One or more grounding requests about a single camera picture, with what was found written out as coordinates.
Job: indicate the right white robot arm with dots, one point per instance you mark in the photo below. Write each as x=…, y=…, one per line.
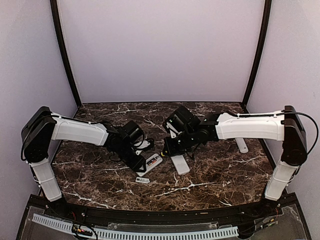
x=187, y=130

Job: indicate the left black frame post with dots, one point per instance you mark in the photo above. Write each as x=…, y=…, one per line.
x=63, y=52

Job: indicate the white centre remote control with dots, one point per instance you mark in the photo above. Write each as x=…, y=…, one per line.
x=180, y=164

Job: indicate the white remote with display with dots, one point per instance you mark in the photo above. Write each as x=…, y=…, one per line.
x=149, y=168

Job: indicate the white remote control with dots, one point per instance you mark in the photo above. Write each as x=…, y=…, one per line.
x=242, y=146
x=180, y=164

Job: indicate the right black frame post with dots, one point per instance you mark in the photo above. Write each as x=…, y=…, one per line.
x=258, y=53

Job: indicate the white right remote control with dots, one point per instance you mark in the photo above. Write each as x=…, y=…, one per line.
x=242, y=146

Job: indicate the black frame post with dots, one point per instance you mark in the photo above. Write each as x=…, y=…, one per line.
x=258, y=53
x=63, y=52

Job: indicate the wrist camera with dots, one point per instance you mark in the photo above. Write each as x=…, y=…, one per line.
x=170, y=129
x=143, y=146

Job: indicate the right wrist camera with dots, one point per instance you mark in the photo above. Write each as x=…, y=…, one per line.
x=170, y=129

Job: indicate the black front table rail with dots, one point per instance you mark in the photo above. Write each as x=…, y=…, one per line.
x=233, y=215

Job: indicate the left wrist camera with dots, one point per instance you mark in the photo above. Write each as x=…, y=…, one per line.
x=143, y=146

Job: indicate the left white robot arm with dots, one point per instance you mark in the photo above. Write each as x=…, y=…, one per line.
x=46, y=126

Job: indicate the white battery compartment cover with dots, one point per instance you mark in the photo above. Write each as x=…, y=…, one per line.
x=142, y=180

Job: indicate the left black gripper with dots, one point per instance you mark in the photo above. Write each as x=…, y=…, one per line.
x=136, y=164

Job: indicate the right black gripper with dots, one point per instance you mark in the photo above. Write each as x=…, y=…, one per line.
x=170, y=150

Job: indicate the white slotted cable duct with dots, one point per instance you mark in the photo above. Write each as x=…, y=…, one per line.
x=119, y=231

